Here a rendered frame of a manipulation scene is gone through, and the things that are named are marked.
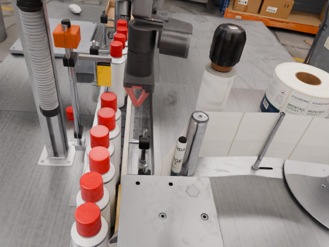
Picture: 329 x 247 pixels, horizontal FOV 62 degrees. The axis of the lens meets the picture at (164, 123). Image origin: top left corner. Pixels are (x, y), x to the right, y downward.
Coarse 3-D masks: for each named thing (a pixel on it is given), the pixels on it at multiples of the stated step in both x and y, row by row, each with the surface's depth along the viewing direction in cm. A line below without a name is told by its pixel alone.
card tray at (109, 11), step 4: (112, 0) 162; (108, 4) 159; (112, 4) 164; (108, 8) 160; (112, 8) 163; (108, 12) 157; (112, 12) 158; (108, 16) 153; (112, 16) 153; (132, 16) 157; (152, 20) 146; (108, 24) 145; (112, 24) 145
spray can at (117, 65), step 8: (112, 48) 73; (120, 48) 73; (112, 56) 74; (120, 56) 75; (112, 64) 75; (120, 64) 75; (112, 72) 76; (120, 72) 77; (112, 80) 78; (120, 80) 78; (112, 88) 80; (120, 88) 80; (120, 96) 82; (120, 104) 84
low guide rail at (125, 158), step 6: (126, 114) 78; (126, 120) 76; (126, 126) 74; (126, 132) 72; (126, 138) 71; (126, 144) 69; (126, 150) 67; (126, 156) 66; (126, 162) 65; (126, 168) 63; (120, 180) 61
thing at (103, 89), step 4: (112, 40) 102; (104, 88) 78; (100, 92) 76; (100, 104) 72; (96, 108) 71; (96, 116) 69; (96, 120) 68; (96, 124) 66; (84, 164) 57; (84, 168) 56
